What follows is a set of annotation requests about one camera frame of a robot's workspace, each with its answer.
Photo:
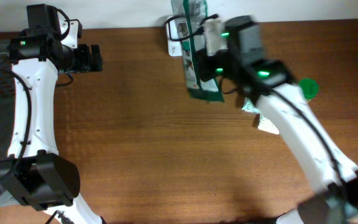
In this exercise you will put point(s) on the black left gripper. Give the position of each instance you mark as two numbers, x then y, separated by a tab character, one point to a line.
84	58

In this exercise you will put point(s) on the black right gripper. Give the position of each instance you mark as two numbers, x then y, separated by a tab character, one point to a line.
205	70

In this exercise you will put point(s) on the light green sachet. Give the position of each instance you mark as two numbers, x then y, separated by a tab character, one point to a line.
249	107

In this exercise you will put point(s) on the green 3M package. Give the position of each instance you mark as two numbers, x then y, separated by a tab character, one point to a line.
190	14

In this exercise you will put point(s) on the white cream tube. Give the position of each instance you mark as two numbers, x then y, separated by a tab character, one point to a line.
266	125

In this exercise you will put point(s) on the green lid jar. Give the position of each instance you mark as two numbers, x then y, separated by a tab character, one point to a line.
309	87

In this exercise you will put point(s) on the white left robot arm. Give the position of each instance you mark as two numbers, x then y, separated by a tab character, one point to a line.
34	173

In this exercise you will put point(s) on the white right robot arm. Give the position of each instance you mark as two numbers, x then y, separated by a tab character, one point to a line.
275	92

